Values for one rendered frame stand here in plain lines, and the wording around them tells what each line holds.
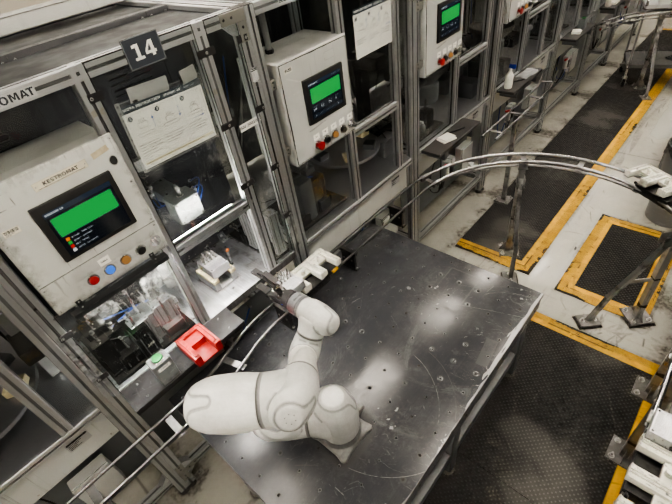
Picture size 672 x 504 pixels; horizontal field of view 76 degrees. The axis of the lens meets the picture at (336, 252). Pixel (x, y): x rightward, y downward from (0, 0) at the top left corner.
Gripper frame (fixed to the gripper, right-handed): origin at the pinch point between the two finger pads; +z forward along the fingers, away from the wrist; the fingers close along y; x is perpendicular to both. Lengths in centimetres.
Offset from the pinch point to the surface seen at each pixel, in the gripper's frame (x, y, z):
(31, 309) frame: 67, 32, 21
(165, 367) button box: 46.7, -13.0, 7.9
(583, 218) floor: -259, -113, -65
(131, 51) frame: 4, 89, 21
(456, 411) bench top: -19, -44, -82
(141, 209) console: 23, 43, 20
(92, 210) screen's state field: 37, 53, 18
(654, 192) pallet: -184, -29, -106
